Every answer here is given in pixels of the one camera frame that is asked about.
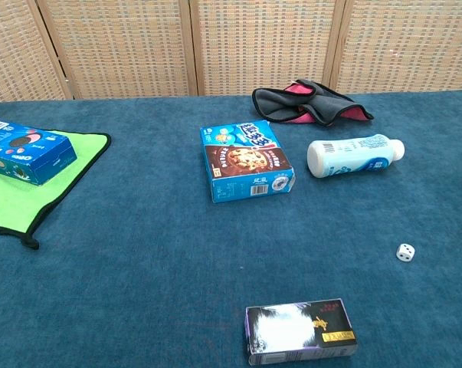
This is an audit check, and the white plastic milk bottle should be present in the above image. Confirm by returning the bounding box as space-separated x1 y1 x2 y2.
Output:
306 133 406 179

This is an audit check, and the small black purple carton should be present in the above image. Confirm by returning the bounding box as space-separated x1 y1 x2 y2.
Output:
245 297 359 366

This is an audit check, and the small white die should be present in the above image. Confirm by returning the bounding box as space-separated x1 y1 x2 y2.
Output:
395 243 416 263

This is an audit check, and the blue Oreo cookie box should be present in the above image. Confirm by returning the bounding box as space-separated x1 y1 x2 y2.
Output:
0 119 78 187

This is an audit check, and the grey and pink cloth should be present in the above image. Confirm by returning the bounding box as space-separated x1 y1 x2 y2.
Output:
251 78 375 127

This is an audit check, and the woven folding screen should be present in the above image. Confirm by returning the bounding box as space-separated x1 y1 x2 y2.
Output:
0 0 462 105

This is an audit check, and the blue chocolate chip cookie box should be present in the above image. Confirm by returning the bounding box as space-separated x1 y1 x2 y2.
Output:
199 119 297 204

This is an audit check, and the green cloth with black edge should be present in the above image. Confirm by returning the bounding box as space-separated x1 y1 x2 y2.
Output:
0 129 112 251

